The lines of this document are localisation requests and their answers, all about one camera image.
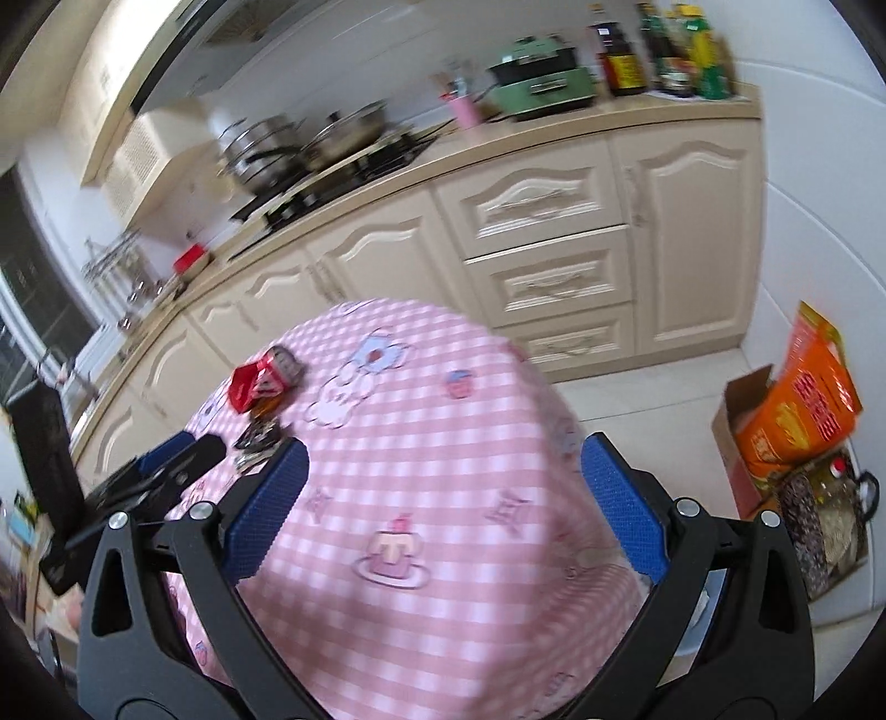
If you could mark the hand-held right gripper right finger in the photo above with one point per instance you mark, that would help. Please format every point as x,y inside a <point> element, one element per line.
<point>623,512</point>

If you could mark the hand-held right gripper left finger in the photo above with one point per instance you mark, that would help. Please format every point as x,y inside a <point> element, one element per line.
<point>266,516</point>

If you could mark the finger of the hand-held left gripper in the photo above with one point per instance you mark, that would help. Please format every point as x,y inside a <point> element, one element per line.
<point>194,453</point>

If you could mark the dark wrapper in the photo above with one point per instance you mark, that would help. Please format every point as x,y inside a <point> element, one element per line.
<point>257,446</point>

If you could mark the red snack wrapper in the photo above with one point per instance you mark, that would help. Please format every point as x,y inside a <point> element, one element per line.
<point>250,389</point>

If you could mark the brown cardboard box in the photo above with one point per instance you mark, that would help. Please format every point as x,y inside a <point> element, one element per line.
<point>734,443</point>

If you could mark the pink checkered tablecloth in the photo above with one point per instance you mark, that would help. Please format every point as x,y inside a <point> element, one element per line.
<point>415,484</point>

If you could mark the cream cabinet door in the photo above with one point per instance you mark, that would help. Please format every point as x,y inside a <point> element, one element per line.
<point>270,304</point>
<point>394,256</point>
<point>692,235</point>

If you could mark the cream cabinet drawer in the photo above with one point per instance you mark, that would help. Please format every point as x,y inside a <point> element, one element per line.
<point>533,197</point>
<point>554,277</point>
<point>574,343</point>

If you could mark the black dotted bag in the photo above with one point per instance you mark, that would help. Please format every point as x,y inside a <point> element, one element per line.
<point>803,533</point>

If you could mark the dark window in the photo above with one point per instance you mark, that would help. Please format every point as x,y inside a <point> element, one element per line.
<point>34,291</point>

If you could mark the red container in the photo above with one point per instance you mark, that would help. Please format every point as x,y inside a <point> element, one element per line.
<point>192,259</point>

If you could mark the large orange bag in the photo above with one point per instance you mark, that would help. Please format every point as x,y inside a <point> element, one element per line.
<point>796,415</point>

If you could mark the metal dish rack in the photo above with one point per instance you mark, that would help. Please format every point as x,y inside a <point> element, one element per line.
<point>114,259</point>

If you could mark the clear plastic jug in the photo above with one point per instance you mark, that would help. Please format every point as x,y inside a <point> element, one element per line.
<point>844,512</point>

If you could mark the cream box with grille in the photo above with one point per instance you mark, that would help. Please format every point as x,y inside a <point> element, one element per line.
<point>149,166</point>

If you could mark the cream kitchen cabinet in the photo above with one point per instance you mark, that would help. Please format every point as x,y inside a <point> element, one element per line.
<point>415,242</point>

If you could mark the steel pot with lid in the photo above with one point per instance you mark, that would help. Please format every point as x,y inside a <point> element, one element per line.
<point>263,149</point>

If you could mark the black gas hob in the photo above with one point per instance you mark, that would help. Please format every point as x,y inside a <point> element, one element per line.
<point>346,180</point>

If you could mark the steel frying pan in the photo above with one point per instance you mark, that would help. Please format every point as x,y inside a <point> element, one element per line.
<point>349,135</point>

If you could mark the white range hood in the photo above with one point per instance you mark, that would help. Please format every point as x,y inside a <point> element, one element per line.
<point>291,48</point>

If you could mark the pink utensil holder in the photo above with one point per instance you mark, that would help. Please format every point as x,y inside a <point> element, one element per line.
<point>465,112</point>

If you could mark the green electric cooker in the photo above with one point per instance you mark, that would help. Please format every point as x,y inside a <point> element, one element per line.
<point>547,79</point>

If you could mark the dark sauce bottle red label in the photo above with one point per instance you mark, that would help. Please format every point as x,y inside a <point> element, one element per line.
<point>618,59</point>

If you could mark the dark glass bottle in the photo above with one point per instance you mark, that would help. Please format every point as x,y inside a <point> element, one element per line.
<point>668,55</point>

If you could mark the yellow green bottle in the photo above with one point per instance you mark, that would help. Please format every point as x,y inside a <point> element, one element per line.
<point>709,52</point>

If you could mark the cream wall cabinet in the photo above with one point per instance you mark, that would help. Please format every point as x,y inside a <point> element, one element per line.
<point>118,76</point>

